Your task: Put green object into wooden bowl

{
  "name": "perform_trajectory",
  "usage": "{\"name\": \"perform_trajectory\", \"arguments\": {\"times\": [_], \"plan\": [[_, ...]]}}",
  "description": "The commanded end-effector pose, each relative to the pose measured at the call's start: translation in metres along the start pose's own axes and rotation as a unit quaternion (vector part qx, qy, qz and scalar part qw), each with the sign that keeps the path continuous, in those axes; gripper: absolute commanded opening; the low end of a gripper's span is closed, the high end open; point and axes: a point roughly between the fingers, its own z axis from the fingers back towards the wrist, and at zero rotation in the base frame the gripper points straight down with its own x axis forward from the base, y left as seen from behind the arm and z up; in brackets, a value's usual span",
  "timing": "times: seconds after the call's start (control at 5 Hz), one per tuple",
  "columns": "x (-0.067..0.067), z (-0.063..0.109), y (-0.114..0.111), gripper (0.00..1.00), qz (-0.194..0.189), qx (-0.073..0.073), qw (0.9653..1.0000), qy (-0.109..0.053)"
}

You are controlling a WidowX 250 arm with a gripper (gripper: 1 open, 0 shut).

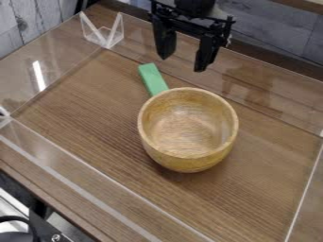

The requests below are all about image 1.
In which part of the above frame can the clear acrylic corner bracket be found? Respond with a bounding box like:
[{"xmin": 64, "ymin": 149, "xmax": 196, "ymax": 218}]
[{"xmin": 80, "ymin": 11, "xmax": 124, "ymax": 49}]

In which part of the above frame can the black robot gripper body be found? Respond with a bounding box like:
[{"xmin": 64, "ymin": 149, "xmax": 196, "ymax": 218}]
[{"xmin": 149, "ymin": 0, "xmax": 236, "ymax": 36}]

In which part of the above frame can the green rectangular block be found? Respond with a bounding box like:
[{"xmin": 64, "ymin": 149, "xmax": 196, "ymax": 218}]
[{"xmin": 138, "ymin": 63, "xmax": 169, "ymax": 96}]

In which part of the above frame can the black cable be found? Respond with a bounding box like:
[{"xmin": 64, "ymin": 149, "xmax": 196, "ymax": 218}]
[{"xmin": 0, "ymin": 216, "xmax": 34, "ymax": 242}]

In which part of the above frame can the black metal mount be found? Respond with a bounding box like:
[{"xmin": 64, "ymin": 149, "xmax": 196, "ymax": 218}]
[{"xmin": 29, "ymin": 211, "xmax": 70, "ymax": 242}]

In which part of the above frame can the clear acrylic tray wall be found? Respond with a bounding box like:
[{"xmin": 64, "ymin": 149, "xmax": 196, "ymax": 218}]
[{"xmin": 0, "ymin": 6, "xmax": 323, "ymax": 242}]

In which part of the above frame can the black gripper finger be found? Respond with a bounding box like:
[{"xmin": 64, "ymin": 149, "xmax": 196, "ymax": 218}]
[
  {"xmin": 150, "ymin": 15, "xmax": 176, "ymax": 60},
  {"xmin": 194, "ymin": 33, "xmax": 220, "ymax": 72}
]

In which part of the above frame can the wooden bowl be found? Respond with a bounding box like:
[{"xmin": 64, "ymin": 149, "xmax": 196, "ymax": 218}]
[{"xmin": 137, "ymin": 87, "xmax": 240, "ymax": 173}]

